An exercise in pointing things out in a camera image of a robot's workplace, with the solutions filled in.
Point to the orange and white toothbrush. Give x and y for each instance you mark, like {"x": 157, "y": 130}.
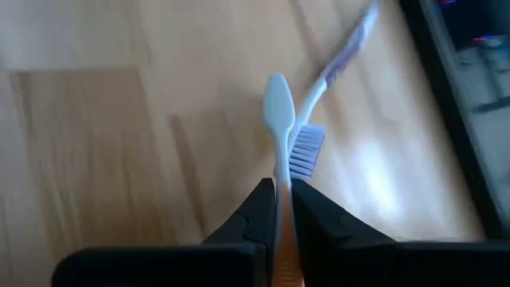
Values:
{"x": 279, "y": 111}

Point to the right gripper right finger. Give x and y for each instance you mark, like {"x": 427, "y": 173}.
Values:
{"x": 326, "y": 227}

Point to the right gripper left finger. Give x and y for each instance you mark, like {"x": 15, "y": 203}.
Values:
{"x": 255, "y": 223}

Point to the purple bristled white toothbrush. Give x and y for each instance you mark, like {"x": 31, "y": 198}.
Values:
{"x": 307, "y": 151}

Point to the black computer tower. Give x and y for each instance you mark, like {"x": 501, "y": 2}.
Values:
{"x": 474, "y": 20}

